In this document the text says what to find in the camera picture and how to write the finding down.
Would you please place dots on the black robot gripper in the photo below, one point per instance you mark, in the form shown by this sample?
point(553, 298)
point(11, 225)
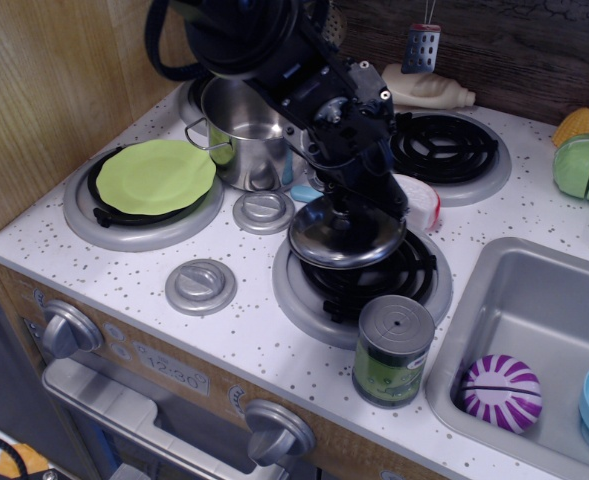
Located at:
point(346, 110)

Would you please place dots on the steel pot lid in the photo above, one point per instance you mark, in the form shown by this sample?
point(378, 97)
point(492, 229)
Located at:
point(343, 234)

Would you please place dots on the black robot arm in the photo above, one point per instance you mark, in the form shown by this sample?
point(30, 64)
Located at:
point(232, 40)

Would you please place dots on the stainless steel pot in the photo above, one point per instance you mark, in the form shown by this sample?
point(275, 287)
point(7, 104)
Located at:
point(254, 148)

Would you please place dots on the light blue toy knife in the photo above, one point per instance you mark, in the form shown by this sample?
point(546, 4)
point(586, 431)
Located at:
point(304, 193)

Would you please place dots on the white toy cheese wedge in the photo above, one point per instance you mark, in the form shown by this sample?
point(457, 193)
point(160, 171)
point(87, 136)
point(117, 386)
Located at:
point(423, 202)

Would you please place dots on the black back right burner coil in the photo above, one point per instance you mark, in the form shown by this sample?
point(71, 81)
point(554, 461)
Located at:
point(441, 149)

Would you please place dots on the grey stovetop knob middle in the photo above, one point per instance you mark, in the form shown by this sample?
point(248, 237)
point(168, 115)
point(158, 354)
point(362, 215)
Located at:
point(263, 212)

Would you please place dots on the grey stovetop knob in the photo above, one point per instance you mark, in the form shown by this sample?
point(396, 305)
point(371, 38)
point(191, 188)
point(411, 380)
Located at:
point(263, 212)
point(200, 287)

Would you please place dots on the cream plastic toy bottle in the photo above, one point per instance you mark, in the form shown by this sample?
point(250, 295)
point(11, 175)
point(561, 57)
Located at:
point(426, 90)

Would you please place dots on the white slotted toy spatula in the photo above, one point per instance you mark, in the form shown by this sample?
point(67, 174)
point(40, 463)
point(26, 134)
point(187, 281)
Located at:
point(421, 49)

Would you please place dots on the green labelled toy can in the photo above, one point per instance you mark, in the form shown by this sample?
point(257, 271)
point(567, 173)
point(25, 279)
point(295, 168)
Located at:
point(394, 337)

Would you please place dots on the silver perforated toy ladle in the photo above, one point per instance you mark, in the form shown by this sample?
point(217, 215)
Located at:
point(335, 26)

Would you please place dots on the grey stovetop knob front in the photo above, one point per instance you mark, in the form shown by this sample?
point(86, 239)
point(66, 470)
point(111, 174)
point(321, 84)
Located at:
point(200, 287)

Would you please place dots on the green plastic plate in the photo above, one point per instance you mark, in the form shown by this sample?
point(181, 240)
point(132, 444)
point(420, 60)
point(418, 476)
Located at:
point(155, 177)

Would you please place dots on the green toy cabbage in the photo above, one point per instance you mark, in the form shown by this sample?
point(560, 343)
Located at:
point(571, 167)

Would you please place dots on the yellow toy corn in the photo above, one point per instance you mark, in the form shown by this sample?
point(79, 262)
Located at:
point(576, 123)

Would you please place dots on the silver toy sink basin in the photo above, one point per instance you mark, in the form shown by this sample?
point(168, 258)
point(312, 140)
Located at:
point(532, 303)

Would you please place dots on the purple white striped toy onion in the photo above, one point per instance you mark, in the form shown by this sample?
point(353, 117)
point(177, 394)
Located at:
point(503, 391)

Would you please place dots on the grey oven knob right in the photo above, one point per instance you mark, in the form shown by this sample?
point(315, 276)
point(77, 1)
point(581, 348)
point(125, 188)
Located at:
point(276, 433)

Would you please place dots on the grey oven knob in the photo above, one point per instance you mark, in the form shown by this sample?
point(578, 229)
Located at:
point(68, 330)
point(276, 433)

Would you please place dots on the grey oven knob left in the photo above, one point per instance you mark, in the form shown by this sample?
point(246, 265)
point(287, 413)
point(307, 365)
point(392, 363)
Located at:
point(68, 330)

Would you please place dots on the yellow object on floor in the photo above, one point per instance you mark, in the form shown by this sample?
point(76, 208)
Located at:
point(34, 461)

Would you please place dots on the silver oven door handle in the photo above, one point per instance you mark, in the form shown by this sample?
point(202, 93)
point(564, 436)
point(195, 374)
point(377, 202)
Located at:
point(131, 415)

